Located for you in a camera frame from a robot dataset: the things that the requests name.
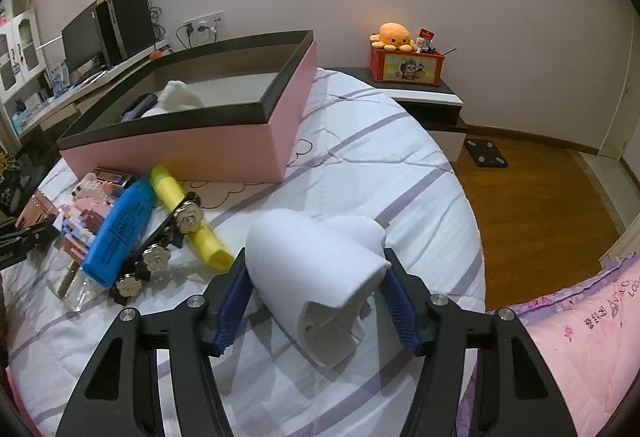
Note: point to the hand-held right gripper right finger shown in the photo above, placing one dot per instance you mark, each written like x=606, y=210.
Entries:
x=401, y=312

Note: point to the pink quilt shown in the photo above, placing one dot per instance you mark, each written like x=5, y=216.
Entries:
x=585, y=357

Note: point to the red printed box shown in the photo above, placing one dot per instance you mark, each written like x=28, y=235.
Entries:
x=405, y=66

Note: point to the pink storage box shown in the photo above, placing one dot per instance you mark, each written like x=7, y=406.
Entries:
x=200, y=147

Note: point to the black computer monitor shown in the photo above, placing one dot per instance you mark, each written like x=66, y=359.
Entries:
x=82, y=39

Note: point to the red and white card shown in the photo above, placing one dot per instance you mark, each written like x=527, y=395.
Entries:
x=426, y=35

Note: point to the white wall outlet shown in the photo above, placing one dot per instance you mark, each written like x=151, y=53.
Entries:
x=204, y=23

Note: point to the rose gold cup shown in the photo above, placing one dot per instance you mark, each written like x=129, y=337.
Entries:
x=35, y=213

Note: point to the dark makeup palette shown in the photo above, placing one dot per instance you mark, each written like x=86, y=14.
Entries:
x=114, y=174

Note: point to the black office chair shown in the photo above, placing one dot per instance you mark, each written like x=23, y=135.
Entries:
x=12, y=182

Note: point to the yellow highlighter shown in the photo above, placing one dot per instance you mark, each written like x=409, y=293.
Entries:
x=190, y=217

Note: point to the orange octopus plush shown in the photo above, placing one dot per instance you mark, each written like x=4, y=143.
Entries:
x=394, y=36

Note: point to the white desk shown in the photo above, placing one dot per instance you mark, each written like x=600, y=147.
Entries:
x=85, y=89

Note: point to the pink building block figure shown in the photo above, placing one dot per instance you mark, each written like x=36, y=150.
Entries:
x=82, y=217

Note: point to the black cylindrical device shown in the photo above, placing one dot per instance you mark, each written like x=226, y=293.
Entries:
x=140, y=106

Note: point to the white cloth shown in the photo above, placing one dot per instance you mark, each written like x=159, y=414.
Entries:
x=180, y=96

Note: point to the black low cabinet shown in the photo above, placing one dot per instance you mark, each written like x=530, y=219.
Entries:
x=430, y=112

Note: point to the white towel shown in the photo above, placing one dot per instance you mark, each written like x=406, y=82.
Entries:
x=310, y=262

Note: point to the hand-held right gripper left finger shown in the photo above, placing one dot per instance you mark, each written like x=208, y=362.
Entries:
x=229, y=312

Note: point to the blue highlighter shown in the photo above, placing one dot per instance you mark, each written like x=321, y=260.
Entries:
x=120, y=232

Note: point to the white glass-door cabinet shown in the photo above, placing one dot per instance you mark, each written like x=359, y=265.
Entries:
x=17, y=49

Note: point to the clear glass bottle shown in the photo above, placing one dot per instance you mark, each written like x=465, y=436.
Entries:
x=75, y=289

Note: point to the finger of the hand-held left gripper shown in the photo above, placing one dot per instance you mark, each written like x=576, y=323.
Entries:
x=30, y=234

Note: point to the black computer tower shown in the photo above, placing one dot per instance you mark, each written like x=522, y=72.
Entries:
x=127, y=24

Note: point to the black bathroom scale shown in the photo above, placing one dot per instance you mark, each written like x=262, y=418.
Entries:
x=485, y=153

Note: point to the black flower hair clip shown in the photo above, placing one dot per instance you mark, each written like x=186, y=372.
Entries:
x=160, y=257

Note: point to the blue box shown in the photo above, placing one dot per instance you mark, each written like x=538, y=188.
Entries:
x=59, y=77

